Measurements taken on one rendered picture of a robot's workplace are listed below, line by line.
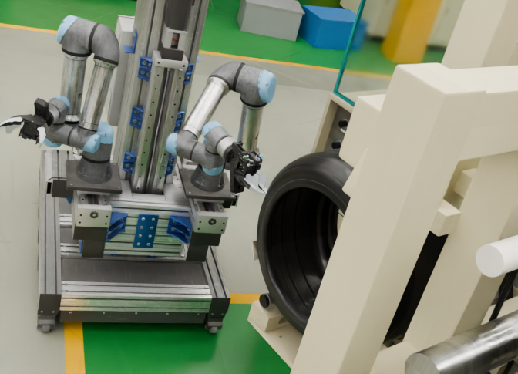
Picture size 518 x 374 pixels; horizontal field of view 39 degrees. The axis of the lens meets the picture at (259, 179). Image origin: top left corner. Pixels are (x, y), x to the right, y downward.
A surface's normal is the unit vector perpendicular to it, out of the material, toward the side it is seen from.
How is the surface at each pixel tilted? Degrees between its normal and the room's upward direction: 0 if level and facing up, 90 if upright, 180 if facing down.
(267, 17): 90
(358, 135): 90
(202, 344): 0
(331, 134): 90
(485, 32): 90
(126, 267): 0
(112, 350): 0
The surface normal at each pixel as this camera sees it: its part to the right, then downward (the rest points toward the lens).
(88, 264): 0.23, -0.85
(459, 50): -0.78, 0.13
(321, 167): -0.48, -0.62
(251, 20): 0.12, 0.51
